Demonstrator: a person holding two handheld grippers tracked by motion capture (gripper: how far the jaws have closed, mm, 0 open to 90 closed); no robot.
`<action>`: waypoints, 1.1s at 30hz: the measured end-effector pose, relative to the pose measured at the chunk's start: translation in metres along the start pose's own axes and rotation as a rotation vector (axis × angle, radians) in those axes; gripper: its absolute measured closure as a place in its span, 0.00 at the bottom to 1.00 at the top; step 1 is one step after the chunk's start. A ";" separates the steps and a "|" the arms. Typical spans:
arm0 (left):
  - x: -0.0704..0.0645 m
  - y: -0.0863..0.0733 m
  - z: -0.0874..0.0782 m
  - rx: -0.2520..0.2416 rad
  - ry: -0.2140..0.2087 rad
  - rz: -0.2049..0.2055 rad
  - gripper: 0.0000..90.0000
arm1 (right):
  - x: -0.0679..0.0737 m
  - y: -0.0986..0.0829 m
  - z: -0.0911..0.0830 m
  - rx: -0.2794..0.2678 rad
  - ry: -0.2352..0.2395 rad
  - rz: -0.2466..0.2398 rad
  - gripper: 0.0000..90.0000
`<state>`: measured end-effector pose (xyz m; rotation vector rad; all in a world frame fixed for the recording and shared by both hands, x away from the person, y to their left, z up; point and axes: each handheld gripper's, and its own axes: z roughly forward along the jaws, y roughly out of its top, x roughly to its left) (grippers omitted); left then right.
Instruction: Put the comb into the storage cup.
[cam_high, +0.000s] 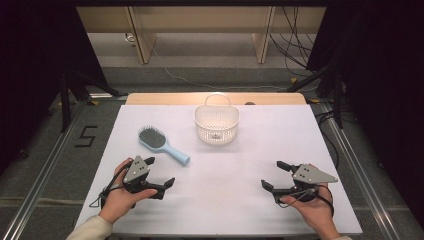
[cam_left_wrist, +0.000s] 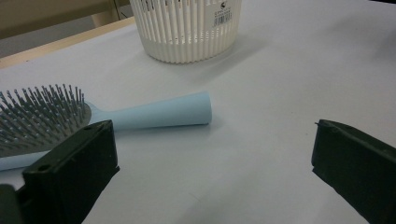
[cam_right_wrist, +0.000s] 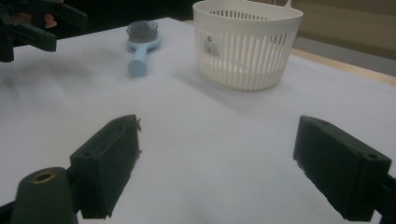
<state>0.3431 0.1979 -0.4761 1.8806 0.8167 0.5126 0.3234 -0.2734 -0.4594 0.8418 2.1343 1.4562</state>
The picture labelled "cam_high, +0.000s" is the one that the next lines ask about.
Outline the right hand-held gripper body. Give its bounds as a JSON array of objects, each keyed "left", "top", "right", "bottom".
[{"left": 271, "top": 163, "right": 339, "bottom": 203}]

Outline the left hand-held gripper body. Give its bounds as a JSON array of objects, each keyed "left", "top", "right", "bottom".
[{"left": 122, "top": 155, "right": 166, "bottom": 201}]

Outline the light blue hairbrush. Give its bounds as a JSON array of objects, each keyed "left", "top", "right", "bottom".
[{"left": 137, "top": 125, "right": 191, "bottom": 167}]

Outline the white plastic basket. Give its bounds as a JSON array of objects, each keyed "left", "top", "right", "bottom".
[{"left": 194, "top": 93, "right": 241, "bottom": 146}]

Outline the person's left hand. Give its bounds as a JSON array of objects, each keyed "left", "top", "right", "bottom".
[{"left": 98, "top": 157, "right": 159, "bottom": 225}]

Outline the person's right hand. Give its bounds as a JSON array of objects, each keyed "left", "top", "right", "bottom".
[{"left": 279, "top": 184, "right": 340, "bottom": 239}]

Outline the white table cover sheet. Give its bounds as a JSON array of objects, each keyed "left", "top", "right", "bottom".
[{"left": 75, "top": 103, "right": 364, "bottom": 236}]

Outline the black tripod stand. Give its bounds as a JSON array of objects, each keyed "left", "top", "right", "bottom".
[
  {"left": 285, "top": 65, "right": 345, "bottom": 130},
  {"left": 59, "top": 69, "right": 129, "bottom": 134}
]

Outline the black curtain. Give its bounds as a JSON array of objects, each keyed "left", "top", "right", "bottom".
[
  {"left": 0, "top": 0, "right": 108, "bottom": 174},
  {"left": 305, "top": 0, "right": 424, "bottom": 231}
]

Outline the beige wooden desk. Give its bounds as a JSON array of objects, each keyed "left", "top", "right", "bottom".
[{"left": 75, "top": 5, "right": 327, "bottom": 65}]

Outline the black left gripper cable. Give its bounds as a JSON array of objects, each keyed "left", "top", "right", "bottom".
[{"left": 88, "top": 165, "right": 135, "bottom": 210}]

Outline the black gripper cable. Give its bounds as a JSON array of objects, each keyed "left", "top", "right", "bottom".
[
  {"left": 88, "top": 165, "right": 135, "bottom": 210},
  {"left": 275, "top": 184, "right": 335, "bottom": 218}
]

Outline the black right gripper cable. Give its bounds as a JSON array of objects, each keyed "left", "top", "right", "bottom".
[{"left": 275, "top": 184, "right": 335, "bottom": 218}]

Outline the metal floor rail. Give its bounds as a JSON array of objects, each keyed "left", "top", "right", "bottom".
[
  {"left": 318, "top": 102, "right": 402, "bottom": 240},
  {"left": 0, "top": 99, "right": 88, "bottom": 240}
]

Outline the bundle of black cables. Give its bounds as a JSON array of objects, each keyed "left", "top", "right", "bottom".
[{"left": 269, "top": 5, "right": 318, "bottom": 78}]

